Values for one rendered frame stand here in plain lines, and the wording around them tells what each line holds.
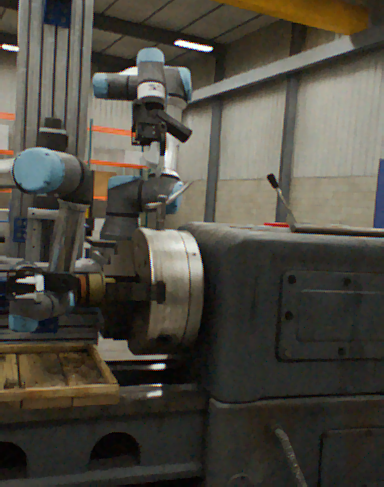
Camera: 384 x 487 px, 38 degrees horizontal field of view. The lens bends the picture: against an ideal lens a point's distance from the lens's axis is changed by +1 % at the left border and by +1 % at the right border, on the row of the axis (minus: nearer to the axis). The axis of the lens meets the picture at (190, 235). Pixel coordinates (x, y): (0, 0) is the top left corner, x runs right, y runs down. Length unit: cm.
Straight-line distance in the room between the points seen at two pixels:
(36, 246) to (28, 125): 43
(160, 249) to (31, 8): 116
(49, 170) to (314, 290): 73
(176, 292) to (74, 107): 104
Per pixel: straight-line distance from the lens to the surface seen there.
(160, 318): 126
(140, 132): 148
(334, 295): 137
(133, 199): 191
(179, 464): 138
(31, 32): 215
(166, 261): 126
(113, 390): 125
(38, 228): 200
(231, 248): 123
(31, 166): 151
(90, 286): 133
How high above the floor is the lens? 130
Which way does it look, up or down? 3 degrees down
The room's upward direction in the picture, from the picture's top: 4 degrees clockwise
